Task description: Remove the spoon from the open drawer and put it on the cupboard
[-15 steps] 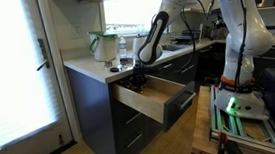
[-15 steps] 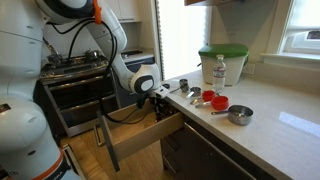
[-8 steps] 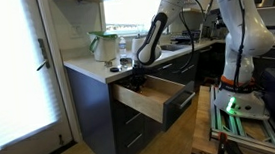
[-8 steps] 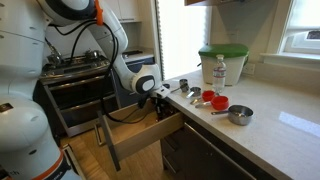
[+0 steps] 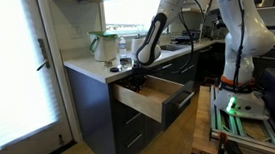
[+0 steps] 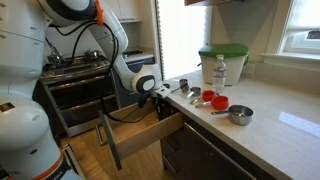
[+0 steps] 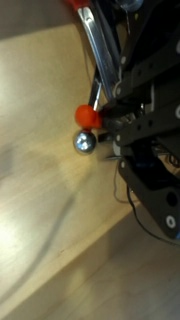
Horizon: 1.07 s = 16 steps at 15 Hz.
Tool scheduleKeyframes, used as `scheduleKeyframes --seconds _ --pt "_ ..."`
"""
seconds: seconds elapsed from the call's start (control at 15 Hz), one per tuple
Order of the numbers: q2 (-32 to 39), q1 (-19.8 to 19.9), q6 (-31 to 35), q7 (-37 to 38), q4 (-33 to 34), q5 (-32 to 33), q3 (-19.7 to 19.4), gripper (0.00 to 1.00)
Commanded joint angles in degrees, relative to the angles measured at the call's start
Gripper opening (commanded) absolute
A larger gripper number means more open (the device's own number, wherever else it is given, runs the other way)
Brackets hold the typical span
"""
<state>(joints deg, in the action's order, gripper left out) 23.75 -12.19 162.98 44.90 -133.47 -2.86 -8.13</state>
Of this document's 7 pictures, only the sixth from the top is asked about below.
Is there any tiny steel measuring cup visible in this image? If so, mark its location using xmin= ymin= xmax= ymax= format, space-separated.
xmin=169 ymin=78 xmax=190 ymax=94

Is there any stainless steel oven range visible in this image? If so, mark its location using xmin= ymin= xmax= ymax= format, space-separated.
xmin=33 ymin=49 xmax=123 ymax=138

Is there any white wall cabinet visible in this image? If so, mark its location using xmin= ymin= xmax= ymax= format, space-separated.
xmin=106 ymin=0 xmax=143 ymax=24

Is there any large red measuring cup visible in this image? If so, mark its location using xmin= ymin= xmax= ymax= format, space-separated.
xmin=194 ymin=95 xmax=230 ymax=111

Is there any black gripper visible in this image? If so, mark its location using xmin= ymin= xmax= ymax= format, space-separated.
xmin=150 ymin=95 xmax=172 ymax=121

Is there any open wooden drawer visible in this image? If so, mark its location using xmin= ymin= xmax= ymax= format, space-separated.
xmin=94 ymin=99 xmax=185 ymax=172

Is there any dark counter base cabinet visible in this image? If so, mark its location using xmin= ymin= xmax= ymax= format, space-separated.
xmin=159 ymin=114 xmax=278 ymax=180

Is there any steel kettle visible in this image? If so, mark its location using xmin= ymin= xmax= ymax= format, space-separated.
xmin=45 ymin=51 xmax=65 ymax=66

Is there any clear plastic water bottle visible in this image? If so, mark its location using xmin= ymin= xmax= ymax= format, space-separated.
xmin=212 ymin=54 xmax=228 ymax=94

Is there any large steel measuring cup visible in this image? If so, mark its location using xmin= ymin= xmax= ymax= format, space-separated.
xmin=210 ymin=104 xmax=255 ymax=127

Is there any pile of metal utensils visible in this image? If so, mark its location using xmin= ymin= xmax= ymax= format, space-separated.
xmin=166 ymin=103 xmax=178 ymax=116

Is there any white framed window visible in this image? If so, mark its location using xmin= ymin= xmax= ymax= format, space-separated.
xmin=281 ymin=0 xmax=320 ymax=56

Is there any small steel measuring cup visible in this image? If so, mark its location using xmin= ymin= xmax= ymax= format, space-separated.
xmin=185 ymin=86 xmax=202 ymax=100

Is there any small red measuring cup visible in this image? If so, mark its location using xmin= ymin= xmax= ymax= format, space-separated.
xmin=189 ymin=89 xmax=217 ymax=106

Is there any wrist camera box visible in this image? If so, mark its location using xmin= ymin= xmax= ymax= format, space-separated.
xmin=154 ymin=86 xmax=171 ymax=99

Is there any white bin with green lid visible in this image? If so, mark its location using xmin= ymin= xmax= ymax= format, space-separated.
xmin=198 ymin=43 xmax=250 ymax=86

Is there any bright glass door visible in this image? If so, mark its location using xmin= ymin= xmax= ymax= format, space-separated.
xmin=154 ymin=0 xmax=213 ymax=81

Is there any white wall outlet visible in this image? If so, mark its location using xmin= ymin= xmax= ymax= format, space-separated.
xmin=242 ymin=62 xmax=256 ymax=75

